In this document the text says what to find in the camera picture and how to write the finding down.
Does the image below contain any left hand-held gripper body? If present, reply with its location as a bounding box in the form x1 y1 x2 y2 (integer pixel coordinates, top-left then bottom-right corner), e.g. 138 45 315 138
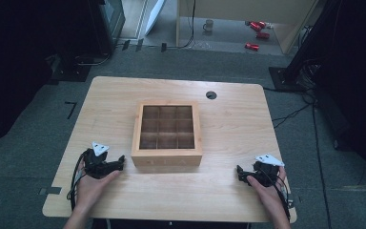
83 141 119 179

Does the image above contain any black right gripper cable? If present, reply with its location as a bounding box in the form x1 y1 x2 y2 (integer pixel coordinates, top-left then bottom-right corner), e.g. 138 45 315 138
274 173 293 221

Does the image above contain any black floor cable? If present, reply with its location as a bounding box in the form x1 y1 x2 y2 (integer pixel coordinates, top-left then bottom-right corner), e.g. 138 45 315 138
262 85 332 229

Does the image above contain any black hanging cable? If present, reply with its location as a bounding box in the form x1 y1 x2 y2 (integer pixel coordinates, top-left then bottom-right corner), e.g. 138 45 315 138
166 0 197 50

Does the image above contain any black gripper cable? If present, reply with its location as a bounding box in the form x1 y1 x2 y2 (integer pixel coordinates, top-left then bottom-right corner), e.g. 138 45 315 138
66 148 89 212
274 173 293 221

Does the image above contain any wooden compartment box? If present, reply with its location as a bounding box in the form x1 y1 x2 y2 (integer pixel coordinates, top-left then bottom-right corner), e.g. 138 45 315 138
131 100 204 168

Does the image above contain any black metal stand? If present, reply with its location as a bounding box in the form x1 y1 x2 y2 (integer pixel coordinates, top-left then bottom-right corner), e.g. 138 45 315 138
268 0 342 94

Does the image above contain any white board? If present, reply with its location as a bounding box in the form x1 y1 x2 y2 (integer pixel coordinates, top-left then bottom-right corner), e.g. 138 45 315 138
144 0 167 36

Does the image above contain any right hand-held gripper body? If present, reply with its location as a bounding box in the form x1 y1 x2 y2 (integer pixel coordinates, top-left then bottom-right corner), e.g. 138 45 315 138
247 154 286 188

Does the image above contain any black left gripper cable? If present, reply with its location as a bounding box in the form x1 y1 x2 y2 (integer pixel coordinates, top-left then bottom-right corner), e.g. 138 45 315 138
66 148 89 212

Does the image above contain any black monitor cabinet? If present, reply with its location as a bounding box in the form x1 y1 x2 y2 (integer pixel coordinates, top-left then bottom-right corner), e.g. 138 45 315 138
87 0 127 56

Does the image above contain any person's left hand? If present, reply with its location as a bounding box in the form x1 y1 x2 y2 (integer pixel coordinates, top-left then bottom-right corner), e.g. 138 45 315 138
75 157 122 215

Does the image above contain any person's right hand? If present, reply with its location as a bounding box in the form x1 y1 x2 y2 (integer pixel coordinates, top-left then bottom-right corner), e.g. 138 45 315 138
246 165 289 220

